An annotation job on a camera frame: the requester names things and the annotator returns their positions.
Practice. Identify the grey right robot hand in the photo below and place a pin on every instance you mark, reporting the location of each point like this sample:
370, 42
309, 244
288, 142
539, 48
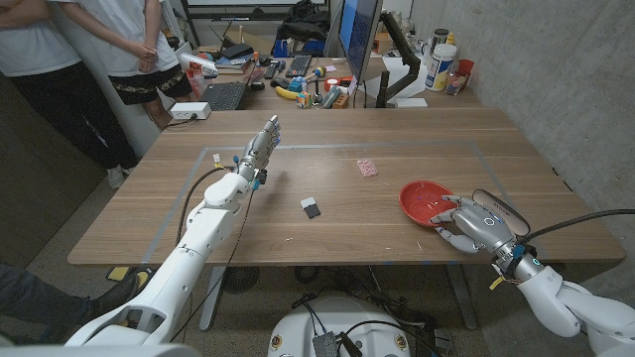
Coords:
483, 225

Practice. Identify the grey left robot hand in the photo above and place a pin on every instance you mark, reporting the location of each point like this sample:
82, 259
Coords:
259, 151

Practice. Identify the red bowl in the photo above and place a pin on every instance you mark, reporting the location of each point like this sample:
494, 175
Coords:
421, 201

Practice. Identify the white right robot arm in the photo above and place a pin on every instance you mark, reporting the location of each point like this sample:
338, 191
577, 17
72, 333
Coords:
560, 307

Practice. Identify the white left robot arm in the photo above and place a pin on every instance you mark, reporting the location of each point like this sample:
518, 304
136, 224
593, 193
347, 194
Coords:
198, 243

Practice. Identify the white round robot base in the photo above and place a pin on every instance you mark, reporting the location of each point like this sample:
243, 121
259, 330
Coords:
367, 332

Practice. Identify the black and white battery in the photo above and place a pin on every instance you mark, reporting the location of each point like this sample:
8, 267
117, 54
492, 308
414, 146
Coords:
311, 210

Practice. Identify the beige oval case black rim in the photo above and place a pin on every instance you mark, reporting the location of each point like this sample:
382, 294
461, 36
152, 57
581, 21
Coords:
501, 208

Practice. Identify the yellow banana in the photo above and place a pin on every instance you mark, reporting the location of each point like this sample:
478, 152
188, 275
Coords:
285, 93

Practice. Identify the black laptop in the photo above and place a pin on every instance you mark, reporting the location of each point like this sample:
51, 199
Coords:
223, 96

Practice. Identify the black computer mouse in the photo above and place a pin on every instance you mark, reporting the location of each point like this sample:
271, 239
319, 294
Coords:
257, 85

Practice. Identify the colourful puzzle cube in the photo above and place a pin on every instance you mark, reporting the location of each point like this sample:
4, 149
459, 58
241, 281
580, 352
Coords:
303, 100

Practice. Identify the grey table leg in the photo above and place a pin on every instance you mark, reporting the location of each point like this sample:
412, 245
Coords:
211, 302
461, 297

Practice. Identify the black remote control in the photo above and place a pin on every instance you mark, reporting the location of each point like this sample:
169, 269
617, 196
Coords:
271, 70

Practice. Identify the stack of books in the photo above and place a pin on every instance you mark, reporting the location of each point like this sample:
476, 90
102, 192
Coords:
233, 63

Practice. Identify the black keyboard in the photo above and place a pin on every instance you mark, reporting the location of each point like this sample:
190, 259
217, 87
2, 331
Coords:
299, 65

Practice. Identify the orange brick block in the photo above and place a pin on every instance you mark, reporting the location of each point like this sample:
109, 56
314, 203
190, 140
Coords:
341, 101

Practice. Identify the black flat device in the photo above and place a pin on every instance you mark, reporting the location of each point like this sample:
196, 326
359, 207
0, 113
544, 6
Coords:
237, 50

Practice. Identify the white snack bag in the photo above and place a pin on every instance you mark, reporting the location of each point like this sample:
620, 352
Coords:
198, 64

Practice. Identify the pink patterned packet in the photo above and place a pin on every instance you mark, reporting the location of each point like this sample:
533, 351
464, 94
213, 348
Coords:
367, 167

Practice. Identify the blue bin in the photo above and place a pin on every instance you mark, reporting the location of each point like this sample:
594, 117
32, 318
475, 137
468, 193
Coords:
313, 47

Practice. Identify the round black floor fan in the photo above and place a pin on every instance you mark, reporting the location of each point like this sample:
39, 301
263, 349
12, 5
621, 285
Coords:
240, 280

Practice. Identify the black backpack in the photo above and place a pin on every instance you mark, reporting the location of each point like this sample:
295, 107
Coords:
302, 22

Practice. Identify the flat white box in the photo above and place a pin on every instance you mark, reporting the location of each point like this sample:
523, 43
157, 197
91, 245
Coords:
412, 102

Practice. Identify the clear glass jar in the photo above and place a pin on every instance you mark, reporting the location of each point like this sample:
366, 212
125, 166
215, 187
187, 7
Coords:
455, 83

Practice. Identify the computer monitor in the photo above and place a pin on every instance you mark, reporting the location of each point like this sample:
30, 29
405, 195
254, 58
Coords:
359, 35

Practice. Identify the red cup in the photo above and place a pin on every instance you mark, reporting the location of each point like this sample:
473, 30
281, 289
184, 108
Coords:
466, 67

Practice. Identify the white paper sheet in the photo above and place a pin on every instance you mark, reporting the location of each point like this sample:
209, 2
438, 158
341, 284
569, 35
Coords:
397, 69

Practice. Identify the white tub blue label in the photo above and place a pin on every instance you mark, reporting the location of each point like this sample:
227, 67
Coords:
439, 69

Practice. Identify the cardboard box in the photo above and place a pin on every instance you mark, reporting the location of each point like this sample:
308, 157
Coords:
382, 43

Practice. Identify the person in camouflage shorts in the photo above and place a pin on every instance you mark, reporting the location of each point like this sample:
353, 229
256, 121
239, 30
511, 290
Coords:
124, 44

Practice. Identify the yellow floor note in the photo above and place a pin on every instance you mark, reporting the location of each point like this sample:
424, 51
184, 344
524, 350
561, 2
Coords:
118, 273

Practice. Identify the yellow bottle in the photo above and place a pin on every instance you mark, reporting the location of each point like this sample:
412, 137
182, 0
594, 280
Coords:
450, 38

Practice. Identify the person in black trousers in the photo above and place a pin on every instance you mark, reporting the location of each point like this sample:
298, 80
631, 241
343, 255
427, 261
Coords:
64, 109

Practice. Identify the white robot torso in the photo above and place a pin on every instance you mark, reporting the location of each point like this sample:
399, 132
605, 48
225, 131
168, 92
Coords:
99, 352

